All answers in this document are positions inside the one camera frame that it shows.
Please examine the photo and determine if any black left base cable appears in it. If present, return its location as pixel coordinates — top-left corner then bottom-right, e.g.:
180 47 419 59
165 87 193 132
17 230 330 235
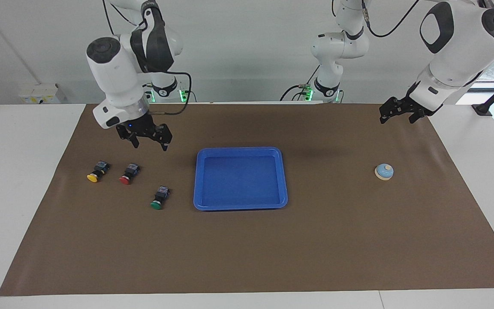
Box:
280 64 321 102

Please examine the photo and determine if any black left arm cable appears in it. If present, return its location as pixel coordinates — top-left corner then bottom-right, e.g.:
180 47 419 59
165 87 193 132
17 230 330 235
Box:
361 0 421 38

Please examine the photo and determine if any red push button switch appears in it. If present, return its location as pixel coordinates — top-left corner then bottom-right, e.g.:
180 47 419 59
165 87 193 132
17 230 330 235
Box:
119 163 140 185

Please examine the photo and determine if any brown table mat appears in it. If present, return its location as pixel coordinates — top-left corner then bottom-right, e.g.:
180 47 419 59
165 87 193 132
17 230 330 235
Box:
0 103 494 297

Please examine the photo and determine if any green push button switch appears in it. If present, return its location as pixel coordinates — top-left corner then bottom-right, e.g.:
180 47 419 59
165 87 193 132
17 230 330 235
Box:
150 186 171 210

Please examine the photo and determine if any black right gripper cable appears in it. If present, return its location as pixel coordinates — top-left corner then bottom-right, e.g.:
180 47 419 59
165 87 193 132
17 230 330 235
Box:
101 0 193 116

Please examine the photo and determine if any light blue call bell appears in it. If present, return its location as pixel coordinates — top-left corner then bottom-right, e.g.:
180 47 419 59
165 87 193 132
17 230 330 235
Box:
374 163 395 181

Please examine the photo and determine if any blue plastic tray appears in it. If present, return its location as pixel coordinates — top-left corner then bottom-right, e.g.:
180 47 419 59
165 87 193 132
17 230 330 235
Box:
193 147 289 212

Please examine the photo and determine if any yellow push button switch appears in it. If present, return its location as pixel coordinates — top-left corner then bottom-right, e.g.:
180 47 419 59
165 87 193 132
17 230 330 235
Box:
87 161 110 183

